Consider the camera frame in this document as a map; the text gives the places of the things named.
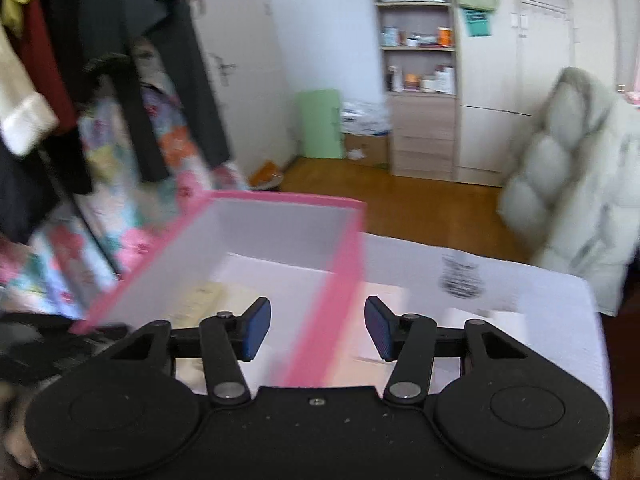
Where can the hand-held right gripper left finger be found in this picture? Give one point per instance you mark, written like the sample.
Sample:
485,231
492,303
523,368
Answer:
260,327

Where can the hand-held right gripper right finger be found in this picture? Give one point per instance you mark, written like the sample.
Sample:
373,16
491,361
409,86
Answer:
377,327

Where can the beige remote control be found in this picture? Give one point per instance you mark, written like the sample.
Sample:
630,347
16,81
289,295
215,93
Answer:
200,300

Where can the pink cardboard box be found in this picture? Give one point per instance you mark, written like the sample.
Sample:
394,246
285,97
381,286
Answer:
345,270

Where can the white quilted table cover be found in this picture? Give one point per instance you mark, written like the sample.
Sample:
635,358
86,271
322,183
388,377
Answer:
500,280

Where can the black belt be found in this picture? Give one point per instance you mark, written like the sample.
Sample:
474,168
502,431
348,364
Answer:
85,220

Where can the black jacket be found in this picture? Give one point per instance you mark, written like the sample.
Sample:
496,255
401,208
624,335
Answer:
30,195

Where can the brown cardboard box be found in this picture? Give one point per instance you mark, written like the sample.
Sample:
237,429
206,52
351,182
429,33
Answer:
370,150

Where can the floral quilt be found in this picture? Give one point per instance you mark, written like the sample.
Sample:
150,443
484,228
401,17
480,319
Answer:
175,145

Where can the wooden bookshelf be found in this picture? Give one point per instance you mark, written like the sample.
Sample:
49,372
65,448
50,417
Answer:
420,130

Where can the white boxes in plastic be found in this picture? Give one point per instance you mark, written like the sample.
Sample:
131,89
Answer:
365,117

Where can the cream coat white cuff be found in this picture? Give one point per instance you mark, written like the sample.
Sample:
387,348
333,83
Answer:
25,120

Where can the grey-green puffer jacket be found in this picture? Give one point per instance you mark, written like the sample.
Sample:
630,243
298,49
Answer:
565,175

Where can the white door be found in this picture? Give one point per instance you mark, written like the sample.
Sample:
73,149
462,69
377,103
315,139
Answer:
250,60

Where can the light wooden wardrobe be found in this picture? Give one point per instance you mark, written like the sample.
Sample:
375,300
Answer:
500,85

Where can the red hanging garment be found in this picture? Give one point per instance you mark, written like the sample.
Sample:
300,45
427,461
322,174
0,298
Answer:
47,70

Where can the black hanging coat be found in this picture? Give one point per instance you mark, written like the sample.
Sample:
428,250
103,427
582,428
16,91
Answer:
165,35

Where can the teal hanging pouch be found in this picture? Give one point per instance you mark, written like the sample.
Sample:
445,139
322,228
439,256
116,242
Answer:
475,22

